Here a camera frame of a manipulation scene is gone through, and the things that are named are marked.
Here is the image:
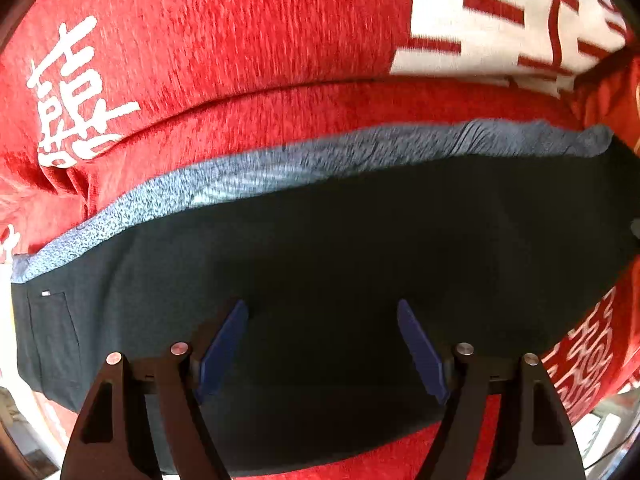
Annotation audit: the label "red plush wedding blanket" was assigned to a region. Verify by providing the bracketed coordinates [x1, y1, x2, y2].
[0, 58, 640, 480]

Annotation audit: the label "red plush wedding pillow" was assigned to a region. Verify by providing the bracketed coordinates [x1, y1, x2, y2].
[0, 0, 637, 162]

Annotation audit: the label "black and grey patterned pants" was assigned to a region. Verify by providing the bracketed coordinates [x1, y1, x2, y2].
[11, 120, 639, 474]

